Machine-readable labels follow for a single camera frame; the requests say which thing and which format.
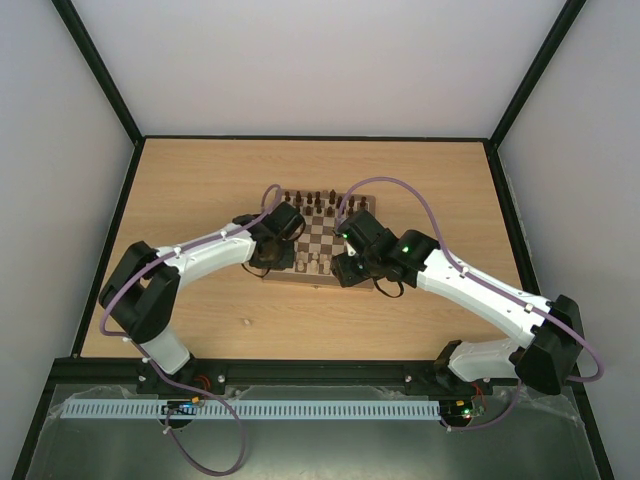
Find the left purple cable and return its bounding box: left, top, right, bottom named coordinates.
left=100, top=183, right=248, bottom=475

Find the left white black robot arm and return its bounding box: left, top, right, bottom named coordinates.
left=98, top=202, right=306, bottom=375

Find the dark chess pieces row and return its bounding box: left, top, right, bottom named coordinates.
left=283, top=189, right=376, bottom=218

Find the light blue slotted cable duct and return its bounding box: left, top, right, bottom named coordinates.
left=60, top=399, right=441, bottom=421

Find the left black frame post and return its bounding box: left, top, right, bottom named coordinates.
left=51, top=0, right=146, bottom=146

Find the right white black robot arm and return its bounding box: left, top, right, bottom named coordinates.
left=331, top=211, right=582, bottom=395

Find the purple cable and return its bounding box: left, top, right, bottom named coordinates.
left=337, top=176, right=606, bottom=433
left=100, top=183, right=248, bottom=475

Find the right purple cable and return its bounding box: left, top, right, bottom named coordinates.
left=337, top=176, right=606, bottom=433

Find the wooden folding chessboard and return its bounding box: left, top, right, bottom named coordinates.
left=264, top=213, right=347, bottom=288

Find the right black frame post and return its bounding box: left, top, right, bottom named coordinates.
left=489, top=0, right=587, bottom=153

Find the black aluminium front rail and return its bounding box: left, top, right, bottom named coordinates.
left=47, top=357, right=516, bottom=399

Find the black frame post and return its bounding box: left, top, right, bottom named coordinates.
left=489, top=0, right=587, bottom=153
left=51, top=0, right=146, bottom=146

